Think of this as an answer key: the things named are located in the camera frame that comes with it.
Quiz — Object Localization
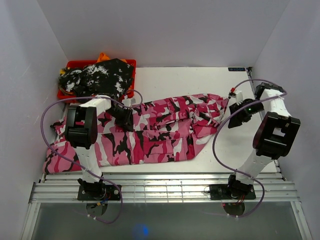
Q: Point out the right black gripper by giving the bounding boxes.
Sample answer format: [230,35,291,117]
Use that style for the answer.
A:
[227,99,265,129]

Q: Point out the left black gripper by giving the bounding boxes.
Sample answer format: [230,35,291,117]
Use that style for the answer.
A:
[104,106,133,132]

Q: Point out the pink camouflage trousers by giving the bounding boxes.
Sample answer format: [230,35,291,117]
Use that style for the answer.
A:
[42,92,230,175]

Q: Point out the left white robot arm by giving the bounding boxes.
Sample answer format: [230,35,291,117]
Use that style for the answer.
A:
[64,95,133,200]

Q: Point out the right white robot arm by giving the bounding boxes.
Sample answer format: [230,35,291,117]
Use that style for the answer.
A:
[225,82,301,199]

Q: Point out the black white camouflage trousers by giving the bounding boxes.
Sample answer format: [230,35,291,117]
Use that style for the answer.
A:
[58,58,135,100]

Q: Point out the small blue table label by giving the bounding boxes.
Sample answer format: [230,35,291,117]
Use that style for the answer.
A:
[228,67,246,72]

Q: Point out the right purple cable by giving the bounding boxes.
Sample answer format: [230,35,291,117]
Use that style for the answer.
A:
[211,78,288,219]

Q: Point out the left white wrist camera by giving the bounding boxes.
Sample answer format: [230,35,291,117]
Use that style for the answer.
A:
[121,98,136,107]

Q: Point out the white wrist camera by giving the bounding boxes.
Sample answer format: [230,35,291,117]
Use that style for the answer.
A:
[228,87,244,105]
[121,98,136,107]

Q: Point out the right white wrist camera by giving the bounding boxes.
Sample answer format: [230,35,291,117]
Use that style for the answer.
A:
[228,87,244,105]

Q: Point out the aluminium frame rail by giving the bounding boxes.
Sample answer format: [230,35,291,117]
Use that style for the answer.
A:
[20,171,312,240]

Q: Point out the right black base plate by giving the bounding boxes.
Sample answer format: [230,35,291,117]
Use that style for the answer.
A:
[204,184,256,200]

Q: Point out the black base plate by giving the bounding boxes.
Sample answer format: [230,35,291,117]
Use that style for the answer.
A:
[76,184,121,201]
[204,184,256,200]

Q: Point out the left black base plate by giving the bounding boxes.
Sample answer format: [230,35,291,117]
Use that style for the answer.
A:
[76,184,121,201]

